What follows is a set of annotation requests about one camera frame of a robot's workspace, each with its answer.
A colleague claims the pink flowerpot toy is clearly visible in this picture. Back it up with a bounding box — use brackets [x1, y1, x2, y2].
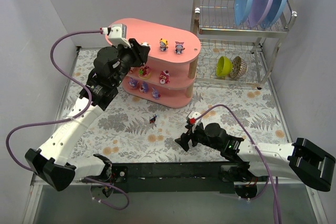
[138, 66, 152, 80]

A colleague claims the yellow blue duck figure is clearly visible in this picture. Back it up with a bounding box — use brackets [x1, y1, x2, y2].
[159, 38, 169, 51]

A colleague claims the pink purple cupcake toy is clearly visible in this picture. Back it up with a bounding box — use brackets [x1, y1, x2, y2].
[128, 78, 139, 90]

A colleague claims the purple bunny head toy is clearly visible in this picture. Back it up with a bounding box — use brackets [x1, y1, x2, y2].
[139, 81, 149, 93]

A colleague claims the pink figure toy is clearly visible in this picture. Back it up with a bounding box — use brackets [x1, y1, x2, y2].
[175, 41, 185, 55]
[159, 70, 170, 84]

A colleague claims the black red mouse figure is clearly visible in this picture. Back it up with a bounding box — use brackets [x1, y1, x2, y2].
[149, 115, 157, 124]

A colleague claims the blue white duck figure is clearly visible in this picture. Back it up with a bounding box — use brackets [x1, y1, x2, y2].
[141, 42, 150, 47]

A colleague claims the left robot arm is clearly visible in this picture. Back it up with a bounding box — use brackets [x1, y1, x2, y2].
[25, 38, 150, 191]

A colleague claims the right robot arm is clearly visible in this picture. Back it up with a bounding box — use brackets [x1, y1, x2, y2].
[175, 123, 335, 192]

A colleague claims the pink three-tier shelf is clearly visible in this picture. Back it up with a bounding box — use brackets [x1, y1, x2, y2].
[103, 18, 201, 109]

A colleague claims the floral table mat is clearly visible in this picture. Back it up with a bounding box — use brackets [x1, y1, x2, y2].
[48, 47, 294, 163]

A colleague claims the lime green bowl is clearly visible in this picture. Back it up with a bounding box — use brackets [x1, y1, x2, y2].
[216, 56, 233, 77]

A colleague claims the patterned ceramic bowl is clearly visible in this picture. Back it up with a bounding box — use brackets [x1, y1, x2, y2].
[229, 56, 248, 79]

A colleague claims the steel dish rack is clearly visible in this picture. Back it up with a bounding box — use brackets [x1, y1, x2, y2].
[190, 0, 298, 90]

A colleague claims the purple plate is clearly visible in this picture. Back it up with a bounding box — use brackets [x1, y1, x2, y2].
[248, 0, 273, 28]

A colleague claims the right blue plate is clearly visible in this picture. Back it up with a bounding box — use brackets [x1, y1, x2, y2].
[260, 0, 287, 29]

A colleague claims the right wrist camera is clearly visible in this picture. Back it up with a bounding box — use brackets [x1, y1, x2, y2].
[186, 111, 202, 132]

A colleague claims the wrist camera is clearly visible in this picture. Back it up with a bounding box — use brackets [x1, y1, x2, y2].
[102, 23, 131, 48]
[186, 111, 202, 132]

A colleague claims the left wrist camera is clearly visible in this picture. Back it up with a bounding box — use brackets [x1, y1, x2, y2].
[102, 23, 131, 48]

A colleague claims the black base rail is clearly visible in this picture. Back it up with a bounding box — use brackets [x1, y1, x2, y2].
[81, 162, 259, 198]

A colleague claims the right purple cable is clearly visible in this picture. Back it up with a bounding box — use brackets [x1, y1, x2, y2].
[195, 104, 282, 224]

